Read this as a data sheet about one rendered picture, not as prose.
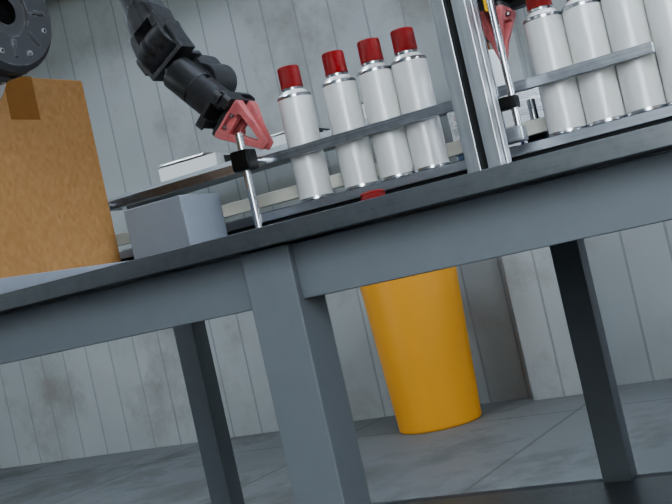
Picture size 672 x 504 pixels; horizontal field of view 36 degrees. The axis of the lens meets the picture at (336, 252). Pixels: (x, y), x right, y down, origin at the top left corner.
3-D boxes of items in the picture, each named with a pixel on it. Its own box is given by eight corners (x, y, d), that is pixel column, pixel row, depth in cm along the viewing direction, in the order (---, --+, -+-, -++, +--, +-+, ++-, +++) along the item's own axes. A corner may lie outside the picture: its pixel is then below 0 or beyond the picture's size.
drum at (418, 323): (373, 441, 467) (337, 283, 468) (420, 417, 507) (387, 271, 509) (464, 430, 443) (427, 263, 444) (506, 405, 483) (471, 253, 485)
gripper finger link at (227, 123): (293, 128, 159) (250, 94, 162) (269, 126, 153) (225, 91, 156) (271, 164, 161) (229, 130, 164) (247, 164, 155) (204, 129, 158)
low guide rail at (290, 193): (675, 97, 135) (671, 82, 135) (673, 96, 134) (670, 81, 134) (58, 262, 183) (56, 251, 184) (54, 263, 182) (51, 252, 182)
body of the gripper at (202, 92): (258, 99, 163) (225, 74, 165) (222, 96, 154) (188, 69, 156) (238, 134, 165) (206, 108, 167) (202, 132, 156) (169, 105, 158)
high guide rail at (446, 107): (656, 52, 128) (653, 41, 128) (654, 51, 127) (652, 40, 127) (22, 236, 177) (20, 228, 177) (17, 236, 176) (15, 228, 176)
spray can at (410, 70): (456, 165, 147) (424, 26, 148) (443, 166, 143) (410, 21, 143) (423, 174, 150) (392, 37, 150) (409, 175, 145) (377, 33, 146)
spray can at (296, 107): (340, 196, 156) (310, 63, 156) (324, 197, 151) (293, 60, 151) (310, 204, 158) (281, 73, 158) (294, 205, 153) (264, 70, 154)
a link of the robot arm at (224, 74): (131, 58, 165) (162, 19, 161) (175, 60, 175) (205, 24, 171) (173, 114, 162) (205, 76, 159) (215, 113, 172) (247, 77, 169)
